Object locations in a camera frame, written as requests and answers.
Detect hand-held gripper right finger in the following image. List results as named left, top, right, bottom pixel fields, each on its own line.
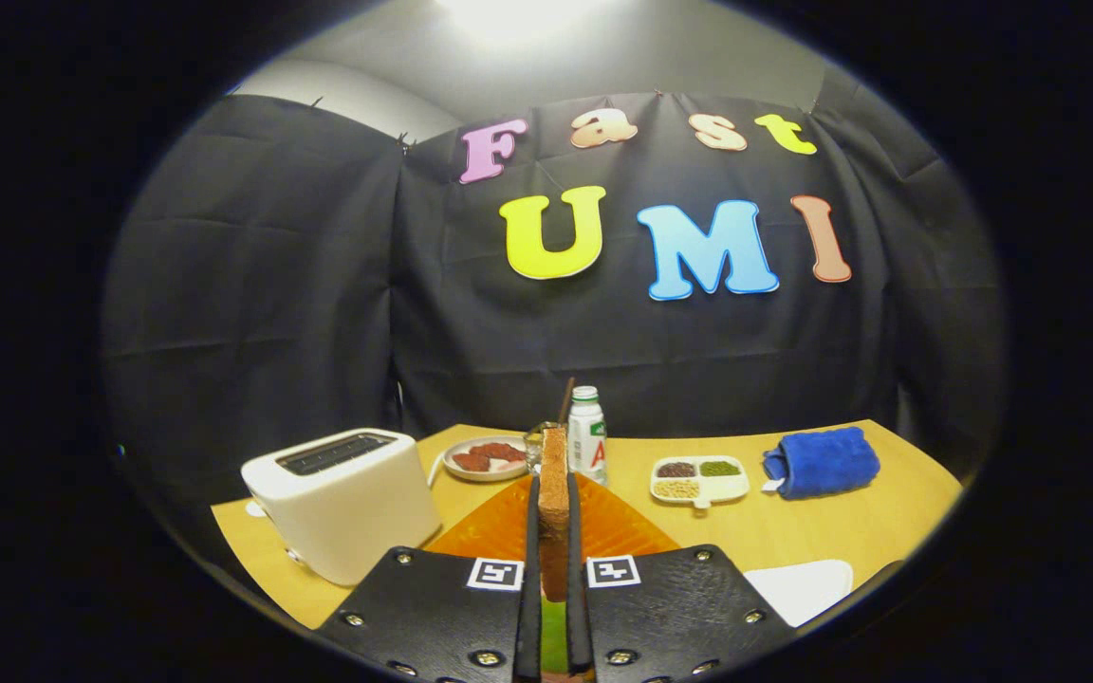
left=565, top=472, right=796, bottom=683

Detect red meat slices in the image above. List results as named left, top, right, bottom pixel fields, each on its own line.
left=452, top=442, right=527, bottom=472

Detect white divided tray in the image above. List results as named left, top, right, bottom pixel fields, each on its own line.
left=649, top=454, right=751, bottom=509

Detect toasted bread slice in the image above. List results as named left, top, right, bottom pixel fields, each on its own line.
left=539, top=426, right=572, bottom=604

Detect green lettuce leaf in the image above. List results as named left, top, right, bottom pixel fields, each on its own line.
left=542, top=600, right=569, bottom=673

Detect small white plate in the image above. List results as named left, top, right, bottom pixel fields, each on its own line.
left=442, top=435, right=530, bottom=483

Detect white toaster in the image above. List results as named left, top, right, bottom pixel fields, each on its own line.
left=240, top=428, right=443, bottom=587

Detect white drink bottle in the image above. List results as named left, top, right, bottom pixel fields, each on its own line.
left=567, top=385, right=608, bottom=487

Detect metal wire holder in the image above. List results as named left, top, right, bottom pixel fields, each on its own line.
left=524, top=421, right=562, bottom=475

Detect black backdrop cloth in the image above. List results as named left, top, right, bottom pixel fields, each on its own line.
left=99, top=90, right=1003, bottom=532

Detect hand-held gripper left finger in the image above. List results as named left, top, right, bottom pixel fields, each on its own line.
left=317, top=472, right=544, bottom=683

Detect blue towel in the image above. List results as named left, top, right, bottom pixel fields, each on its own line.
left=761, top=426, right=881, bottom=501

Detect white flat plate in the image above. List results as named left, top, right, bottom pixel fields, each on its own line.
left=744, top=559, right=855, bottom=628

